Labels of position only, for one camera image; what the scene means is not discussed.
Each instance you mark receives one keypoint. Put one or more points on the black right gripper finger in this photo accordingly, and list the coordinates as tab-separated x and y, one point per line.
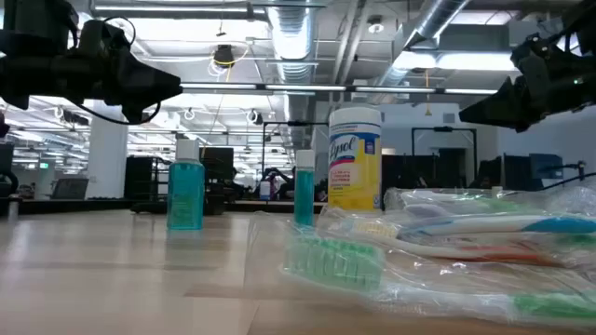
514	100
503	120

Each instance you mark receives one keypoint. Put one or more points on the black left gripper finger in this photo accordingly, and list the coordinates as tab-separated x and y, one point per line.
144	76
149	98

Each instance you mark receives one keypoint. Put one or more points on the teal mouthwash bottle white cap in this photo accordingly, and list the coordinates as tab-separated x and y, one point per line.
186	195
304	195

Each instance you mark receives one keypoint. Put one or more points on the purple toothbrush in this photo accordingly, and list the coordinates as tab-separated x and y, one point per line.
421	210

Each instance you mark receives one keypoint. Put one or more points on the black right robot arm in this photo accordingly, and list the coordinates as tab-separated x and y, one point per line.
582	23

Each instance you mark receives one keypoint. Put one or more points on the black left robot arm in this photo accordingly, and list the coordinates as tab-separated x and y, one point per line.
32	23

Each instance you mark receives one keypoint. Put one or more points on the dark monitor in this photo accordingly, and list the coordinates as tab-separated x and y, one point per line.
512	172

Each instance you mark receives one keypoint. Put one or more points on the blue-grey monitor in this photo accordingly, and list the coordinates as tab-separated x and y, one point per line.
547	165

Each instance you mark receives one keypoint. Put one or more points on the white square column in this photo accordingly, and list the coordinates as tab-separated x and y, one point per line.
107	158

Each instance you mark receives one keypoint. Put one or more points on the black cabinet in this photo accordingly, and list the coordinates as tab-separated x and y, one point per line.
137	177

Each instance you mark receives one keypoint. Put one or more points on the black ceiling-hung device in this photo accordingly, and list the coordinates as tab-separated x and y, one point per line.
224	56

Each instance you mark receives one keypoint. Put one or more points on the black boom stand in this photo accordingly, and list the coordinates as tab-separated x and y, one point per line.
581	167

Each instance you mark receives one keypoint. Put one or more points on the black monitor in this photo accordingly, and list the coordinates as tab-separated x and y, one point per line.
219	163

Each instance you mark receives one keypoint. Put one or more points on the small white bottle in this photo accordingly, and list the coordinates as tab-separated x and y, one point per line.
265	191

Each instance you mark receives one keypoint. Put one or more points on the long ceiling light strip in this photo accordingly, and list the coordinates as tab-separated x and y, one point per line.
302	87

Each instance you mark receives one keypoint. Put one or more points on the yellow Lysol wipes canister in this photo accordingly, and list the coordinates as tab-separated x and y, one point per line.
354	163

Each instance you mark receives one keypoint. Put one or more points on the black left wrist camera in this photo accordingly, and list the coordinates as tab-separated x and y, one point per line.
104	39

